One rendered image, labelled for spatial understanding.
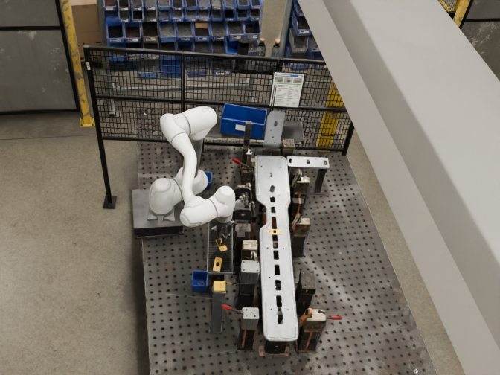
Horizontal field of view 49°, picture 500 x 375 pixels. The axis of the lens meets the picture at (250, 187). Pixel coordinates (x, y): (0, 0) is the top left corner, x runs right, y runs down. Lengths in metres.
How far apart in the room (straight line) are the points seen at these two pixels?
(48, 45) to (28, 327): 2.31
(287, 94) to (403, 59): 3.33
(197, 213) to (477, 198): 2.27
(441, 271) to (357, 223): 3.43
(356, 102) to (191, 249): 3.02
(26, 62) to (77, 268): 1.86
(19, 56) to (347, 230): 3.10
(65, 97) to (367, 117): 4.87
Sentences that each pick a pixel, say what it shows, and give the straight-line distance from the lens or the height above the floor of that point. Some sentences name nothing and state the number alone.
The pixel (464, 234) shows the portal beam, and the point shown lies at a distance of 0.45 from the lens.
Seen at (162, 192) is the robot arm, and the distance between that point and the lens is 3.43.
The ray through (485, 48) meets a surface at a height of 0.71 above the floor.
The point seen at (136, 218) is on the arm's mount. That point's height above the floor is 0.82.
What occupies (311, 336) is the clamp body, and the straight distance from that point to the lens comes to 3.17.
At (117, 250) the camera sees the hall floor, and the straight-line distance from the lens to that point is 4.50.
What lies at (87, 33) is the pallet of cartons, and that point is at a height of 0.43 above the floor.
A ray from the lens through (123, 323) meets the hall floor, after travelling 4.15.
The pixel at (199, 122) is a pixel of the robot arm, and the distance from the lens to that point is 3.06.
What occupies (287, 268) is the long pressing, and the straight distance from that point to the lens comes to 3.21.
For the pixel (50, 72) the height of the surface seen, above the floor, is 0.59.
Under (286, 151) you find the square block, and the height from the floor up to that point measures 1.01.
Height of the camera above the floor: 3.63
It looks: 47 degrees down
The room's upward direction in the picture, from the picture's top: 8 degrees clockwise
